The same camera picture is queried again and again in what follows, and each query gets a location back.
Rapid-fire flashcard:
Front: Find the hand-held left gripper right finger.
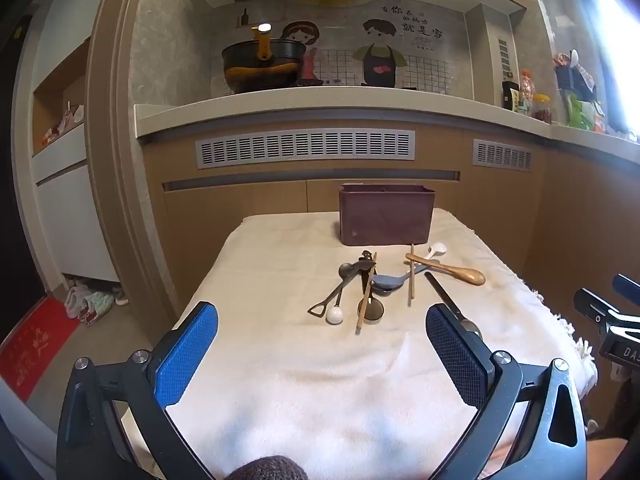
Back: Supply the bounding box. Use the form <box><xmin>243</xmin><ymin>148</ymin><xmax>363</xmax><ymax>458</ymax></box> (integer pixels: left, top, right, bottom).
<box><xmin>425</xmin><ymin>302</ymin><xmax>588</xmax><ymax>480</ymax></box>

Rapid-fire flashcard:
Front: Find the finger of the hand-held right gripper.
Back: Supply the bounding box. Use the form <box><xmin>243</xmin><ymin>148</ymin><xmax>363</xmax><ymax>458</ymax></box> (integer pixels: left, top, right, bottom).
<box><xmin>573</xmin><ymin>287</ymin><xmax>626</xmax><ymax>332</ymax></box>
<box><xmin>612</xmin><ymin>273</ymin><xmax>640</xmax><ymax>307</ymax></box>

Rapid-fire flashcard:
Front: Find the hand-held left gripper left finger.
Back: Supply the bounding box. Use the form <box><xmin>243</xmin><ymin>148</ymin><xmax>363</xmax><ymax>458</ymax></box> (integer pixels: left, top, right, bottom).
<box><xmin>56</xmin><ymin>301</ymin><xmax>221</xmax><ymax>480</ymax></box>

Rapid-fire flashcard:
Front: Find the black-handled spoon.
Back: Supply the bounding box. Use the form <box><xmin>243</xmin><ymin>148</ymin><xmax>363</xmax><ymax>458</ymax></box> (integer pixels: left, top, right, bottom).
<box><xmin>424</xmin><ymin>272</ymin><xmax>482</xmax><ymax>337</ymax></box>

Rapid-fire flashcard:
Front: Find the wooden spoon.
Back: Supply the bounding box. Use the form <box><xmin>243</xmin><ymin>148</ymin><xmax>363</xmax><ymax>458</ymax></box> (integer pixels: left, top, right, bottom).
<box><xmin>405</xmin><ymin>253</ymin><xmax>486</xmax><ymax>287</ymax></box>

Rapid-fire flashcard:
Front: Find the dark translucent spoon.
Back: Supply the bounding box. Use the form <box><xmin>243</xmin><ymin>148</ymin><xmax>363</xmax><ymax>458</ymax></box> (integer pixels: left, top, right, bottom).
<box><xmin>357</xmin><ymin>251</ymin><xmax>386</xmax><ymax>322</ymax></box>

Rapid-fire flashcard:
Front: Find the blue plastic spoon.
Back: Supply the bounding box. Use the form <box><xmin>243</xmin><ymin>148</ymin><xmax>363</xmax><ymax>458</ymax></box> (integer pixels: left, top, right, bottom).
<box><xmin>372</xmin><ymin>263</ymin><xmax>430</xmax><ymax>293</ymax></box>

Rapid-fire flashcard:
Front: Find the white ceramic spoon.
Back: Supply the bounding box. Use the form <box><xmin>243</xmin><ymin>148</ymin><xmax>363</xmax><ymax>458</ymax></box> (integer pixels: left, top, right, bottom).
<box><xmin>419</xmin><ymin>242</ymin><xmax>448</xmax><ymax>264</ymax></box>

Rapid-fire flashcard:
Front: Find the shovel-shaped metal spoon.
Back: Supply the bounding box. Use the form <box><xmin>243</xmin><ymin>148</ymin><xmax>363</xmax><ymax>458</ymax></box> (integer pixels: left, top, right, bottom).
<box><xmin>307</xmin><ymin>255</ymin><xmax>373</xmax><ymax>319</ymax></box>

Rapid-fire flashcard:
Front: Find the small thin-handled metal spoon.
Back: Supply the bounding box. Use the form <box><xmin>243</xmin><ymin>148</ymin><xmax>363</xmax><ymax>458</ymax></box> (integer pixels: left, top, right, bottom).
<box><xmin>334</xmin><ymin>262</ymin><xmax>354</xmax><ymax>311</ymax></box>

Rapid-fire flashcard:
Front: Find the maroon plastic utensil box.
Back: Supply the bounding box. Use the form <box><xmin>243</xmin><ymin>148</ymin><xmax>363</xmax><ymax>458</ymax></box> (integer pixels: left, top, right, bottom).
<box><xmin>338</xmin><ymin>183</ymin><xmax>435</xmax><ymax>247</ymax></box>

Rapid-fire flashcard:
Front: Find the patterned slipper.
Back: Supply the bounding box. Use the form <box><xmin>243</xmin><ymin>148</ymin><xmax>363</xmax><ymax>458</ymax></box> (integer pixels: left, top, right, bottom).
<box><xmin>80</xmin><ymin>292</ymin><xmax>116</xmax><ymax>326</ymax></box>

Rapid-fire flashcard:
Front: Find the white slipper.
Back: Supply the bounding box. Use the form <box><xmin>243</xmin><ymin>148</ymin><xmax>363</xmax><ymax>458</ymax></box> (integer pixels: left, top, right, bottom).
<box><xmin>65</xmin><ymin>284</ymin><xmax>95</xmax><ymax>319</ymax></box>

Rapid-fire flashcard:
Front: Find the cream table towel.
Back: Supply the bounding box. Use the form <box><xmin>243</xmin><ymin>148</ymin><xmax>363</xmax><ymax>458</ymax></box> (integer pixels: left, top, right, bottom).
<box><xmin>165</xmin><ymin>208</ymin><xmax>599</xmax><ymax>480</ymax></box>

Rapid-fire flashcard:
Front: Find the dark knitted cloth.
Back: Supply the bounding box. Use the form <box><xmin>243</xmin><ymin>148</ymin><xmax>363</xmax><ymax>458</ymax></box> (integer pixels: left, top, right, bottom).
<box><xmin>227</xmin><ymin>454</ymin><xmax>309</xmax><ymax>480</ymax></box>

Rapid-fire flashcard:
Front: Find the red floor mat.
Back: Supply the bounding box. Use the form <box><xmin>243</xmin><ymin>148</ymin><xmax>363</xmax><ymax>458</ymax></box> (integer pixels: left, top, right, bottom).
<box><xmin>0</xmin><ymin>296</ymin><xmax>81</xmax><ymax>404</ymax></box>

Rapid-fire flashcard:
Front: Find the short grey vent grille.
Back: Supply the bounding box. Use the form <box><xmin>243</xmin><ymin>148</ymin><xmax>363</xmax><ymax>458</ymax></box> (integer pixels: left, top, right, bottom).
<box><xmin>472</xmin><ymin>138</ymin><xmax>534</xmax><ymax>173</ymax></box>

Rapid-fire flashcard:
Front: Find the green plastic bag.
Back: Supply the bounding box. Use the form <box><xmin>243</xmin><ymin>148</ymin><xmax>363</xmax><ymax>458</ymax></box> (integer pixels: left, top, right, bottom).
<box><xmin>567</xmin><ymin>94</ymin><xmax>609</xmax><ymax>134</ymax></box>

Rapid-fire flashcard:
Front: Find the red jar with yellow lid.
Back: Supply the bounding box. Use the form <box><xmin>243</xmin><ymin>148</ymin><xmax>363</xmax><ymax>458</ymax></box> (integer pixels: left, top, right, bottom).
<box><xmin>531</xmin><ymin>93</ymin><xmax>553</xmax><ymax>124</ymax></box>

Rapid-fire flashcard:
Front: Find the clear bottle with orange cap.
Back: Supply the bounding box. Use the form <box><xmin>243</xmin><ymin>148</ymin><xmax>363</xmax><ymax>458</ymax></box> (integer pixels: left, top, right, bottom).
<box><xmin>519</xmin><ymin>69</ymin><xmax>535</xmax><ymax>111</ymax></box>

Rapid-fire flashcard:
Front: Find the long grey vent grille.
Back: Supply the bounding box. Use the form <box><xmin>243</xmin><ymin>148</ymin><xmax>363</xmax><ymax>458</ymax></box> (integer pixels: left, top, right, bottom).
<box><xmin>194</xmin><ymin>129</ymin><xmax>416</xmax><ymax>170</ymax></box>

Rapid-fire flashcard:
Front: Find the shelf clutter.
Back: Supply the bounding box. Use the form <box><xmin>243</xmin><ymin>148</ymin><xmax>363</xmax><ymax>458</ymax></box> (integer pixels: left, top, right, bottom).
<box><xmin>42</xmin><ymin>102</ymin><xmax>86</xmax><ymax>147</ymax></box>

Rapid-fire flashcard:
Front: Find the kitchen counter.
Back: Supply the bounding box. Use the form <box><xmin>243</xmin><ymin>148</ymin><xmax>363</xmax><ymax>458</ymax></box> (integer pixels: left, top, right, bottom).
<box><xmin>134</xmin><ymin>85</ymin><xmax>640</xmax><ymax>311</ymax></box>

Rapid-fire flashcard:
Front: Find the white pipe casing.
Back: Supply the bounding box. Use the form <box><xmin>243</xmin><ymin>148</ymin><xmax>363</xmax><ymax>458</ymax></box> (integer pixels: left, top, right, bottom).
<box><xmin>466</xmin><ymin>2</ymin><xmax>527</xmax><ymax>107</ymax></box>

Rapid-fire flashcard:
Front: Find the white wall cabinet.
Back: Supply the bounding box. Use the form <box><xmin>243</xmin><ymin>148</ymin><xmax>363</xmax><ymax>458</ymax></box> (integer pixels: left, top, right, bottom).
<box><xmin>32</xmin><ymin>35</ymin><xmax>122</xmax><ymax>284</ymax></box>

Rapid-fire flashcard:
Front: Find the black wok with yellow handle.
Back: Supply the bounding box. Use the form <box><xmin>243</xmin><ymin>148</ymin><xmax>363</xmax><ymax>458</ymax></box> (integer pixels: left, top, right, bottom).
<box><xmin>221</xmin><ymin>23</ymin><xmax>307</xmax><ymax>95</ymax></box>

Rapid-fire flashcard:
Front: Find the cartoon wall sticker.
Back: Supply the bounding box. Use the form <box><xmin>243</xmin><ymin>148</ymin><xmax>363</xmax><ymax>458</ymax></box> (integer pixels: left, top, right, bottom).
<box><xmin>235</xmin><ymin>4</ymin><xmax>452</xmax><ymax>93</ymax></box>

